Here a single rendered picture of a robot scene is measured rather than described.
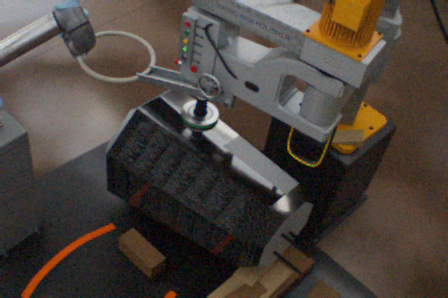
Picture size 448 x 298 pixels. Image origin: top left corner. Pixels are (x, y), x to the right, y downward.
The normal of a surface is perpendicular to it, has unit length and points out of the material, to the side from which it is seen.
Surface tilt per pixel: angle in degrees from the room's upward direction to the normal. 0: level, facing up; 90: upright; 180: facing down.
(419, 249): 0
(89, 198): 0
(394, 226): 0
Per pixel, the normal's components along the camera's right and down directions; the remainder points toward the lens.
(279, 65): -0.55, 0.53
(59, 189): 0.14, -0.70
